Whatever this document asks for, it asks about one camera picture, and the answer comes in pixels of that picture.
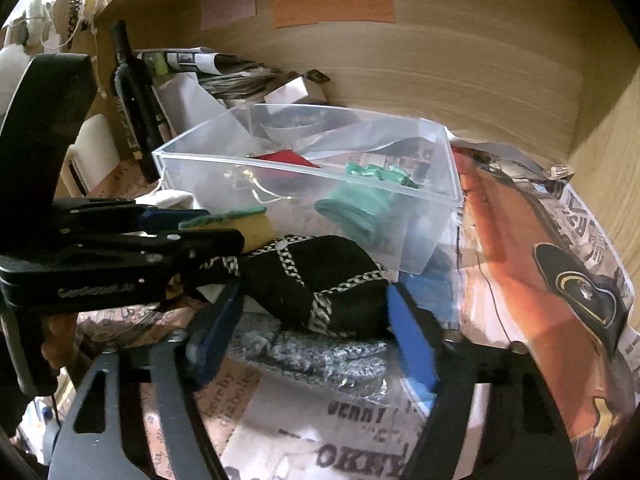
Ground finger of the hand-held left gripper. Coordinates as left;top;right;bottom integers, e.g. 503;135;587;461
59;228;247;282
50;198;212;234

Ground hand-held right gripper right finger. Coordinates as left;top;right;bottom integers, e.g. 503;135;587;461
385;282;581;480

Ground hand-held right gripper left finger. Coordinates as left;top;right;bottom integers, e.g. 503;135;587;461
47;281;246;480

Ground yellow sponge with green pad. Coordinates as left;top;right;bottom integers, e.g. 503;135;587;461
178;205;277;254

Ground clear plastic box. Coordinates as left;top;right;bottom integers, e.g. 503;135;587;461
151;103;465;276

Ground black cloth with checkered trim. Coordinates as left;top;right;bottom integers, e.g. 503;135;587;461
199;233;397;339

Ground person's left hand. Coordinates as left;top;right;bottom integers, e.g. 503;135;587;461
41;310;77;378

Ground white cloth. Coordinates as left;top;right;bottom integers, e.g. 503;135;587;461
134;189;202;212

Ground white plastic device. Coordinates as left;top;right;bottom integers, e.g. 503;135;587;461
66;113;121;197

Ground blue cleaning cloth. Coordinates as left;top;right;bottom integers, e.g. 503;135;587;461
404;244;459;322

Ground silver steel wool scourer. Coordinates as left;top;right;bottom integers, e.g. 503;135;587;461
224;314;402;392

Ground dark wine bottle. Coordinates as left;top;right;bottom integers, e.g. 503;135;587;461
109;20;169;184

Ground white paper bag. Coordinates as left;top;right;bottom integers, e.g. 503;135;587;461
154;72;227;147

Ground red cloth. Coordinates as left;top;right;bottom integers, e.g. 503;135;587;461
251;148;321;169

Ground green plastic spool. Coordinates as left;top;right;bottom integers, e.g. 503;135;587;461
314;182;402;249

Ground hanging lace ribbons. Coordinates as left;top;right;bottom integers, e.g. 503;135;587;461
4;0;117;52

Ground stack of newspapers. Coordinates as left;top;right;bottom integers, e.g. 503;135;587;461
134;47;282;107

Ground green bead cluster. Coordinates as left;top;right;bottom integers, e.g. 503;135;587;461
345;160;419;189

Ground small white cardboard box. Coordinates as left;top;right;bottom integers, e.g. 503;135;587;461
263;74;327;107

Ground pink paper note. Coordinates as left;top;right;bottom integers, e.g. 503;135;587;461
200;0;259;31

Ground orange paper note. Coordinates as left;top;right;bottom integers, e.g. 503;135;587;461
272;0;396;29

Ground thin white cord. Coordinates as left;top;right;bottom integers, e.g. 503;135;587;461
224;167;297;207

